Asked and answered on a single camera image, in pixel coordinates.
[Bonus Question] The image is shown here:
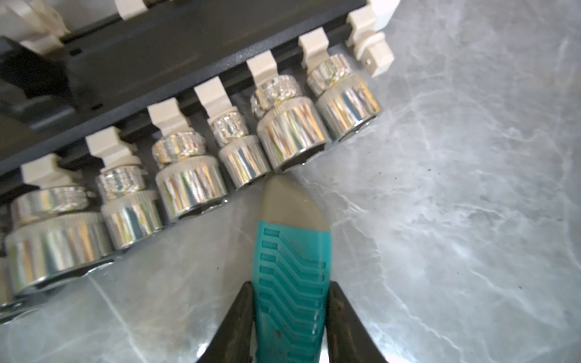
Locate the socket set on black rail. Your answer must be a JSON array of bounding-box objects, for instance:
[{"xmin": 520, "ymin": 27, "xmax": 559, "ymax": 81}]
[{"xmin": 1, "ymin": 1, "xmax": 398, "ymax": 324}]

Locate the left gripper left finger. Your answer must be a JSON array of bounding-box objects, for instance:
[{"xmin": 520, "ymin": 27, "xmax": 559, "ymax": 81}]
[{"xmin": 197, "ymin": 281, "xmax": 254, "ymax": 363}]

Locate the teal utility knife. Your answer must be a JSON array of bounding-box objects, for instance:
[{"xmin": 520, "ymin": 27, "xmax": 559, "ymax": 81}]
[{"xmin": 252, "ymin": 175, "xmax": 332, "ymax": 362}]

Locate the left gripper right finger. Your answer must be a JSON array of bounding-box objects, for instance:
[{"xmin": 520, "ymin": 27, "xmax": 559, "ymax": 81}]
[{"xmin": 325, "ymin": 281, "xmax": 387, "ymax": 363}]

